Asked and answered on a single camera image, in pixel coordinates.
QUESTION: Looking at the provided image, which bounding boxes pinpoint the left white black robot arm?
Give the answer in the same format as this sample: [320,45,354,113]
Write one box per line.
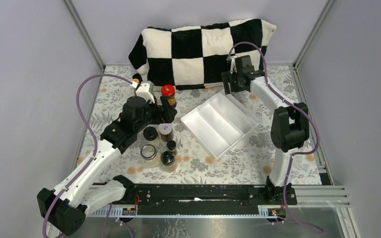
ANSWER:
[37,96,177,238]

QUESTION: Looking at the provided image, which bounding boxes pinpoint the red lid chili sauce jar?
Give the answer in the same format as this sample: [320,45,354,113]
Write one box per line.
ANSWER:
[161,84,177,108]

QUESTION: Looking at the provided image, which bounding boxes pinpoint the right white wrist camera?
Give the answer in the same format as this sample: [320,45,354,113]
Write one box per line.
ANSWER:
[228,56,239,74]

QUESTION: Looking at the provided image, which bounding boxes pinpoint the black perforated lid spice jar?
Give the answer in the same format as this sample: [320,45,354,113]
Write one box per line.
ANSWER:
[160,151,177,173]

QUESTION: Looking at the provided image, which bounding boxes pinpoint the glass jar with metal lid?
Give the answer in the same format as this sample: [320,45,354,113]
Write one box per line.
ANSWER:
[140,144,160,169]

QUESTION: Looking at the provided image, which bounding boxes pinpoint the small black pepper bottle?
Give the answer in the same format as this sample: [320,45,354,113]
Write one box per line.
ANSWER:
[166,140,177,156]

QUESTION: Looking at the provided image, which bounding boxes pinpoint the black and white checkered pillow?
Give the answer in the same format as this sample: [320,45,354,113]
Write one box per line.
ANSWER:
[128,18,277,90]

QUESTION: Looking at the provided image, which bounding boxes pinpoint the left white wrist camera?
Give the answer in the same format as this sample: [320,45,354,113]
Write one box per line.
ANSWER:
[131,79,154,104]

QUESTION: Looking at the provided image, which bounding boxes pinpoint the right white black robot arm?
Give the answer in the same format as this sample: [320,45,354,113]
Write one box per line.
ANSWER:
[222,56,310,204]

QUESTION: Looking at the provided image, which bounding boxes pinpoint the yellow cap sauce bottle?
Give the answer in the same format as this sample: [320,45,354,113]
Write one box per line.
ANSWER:
[150,89,159,106]

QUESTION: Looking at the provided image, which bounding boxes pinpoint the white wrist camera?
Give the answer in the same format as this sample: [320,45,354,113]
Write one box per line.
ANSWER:
[131,79,154,104]
[228,56,239,74]

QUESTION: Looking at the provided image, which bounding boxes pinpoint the floral patterned table mat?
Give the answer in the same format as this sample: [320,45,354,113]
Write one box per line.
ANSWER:
[85,65,321,185]

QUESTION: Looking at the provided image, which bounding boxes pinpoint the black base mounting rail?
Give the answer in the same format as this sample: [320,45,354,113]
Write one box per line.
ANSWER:
[113,175,298,216]

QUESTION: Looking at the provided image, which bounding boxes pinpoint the white divided organizer tray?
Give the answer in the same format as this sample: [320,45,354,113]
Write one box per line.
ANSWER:
[181,91,260,159]

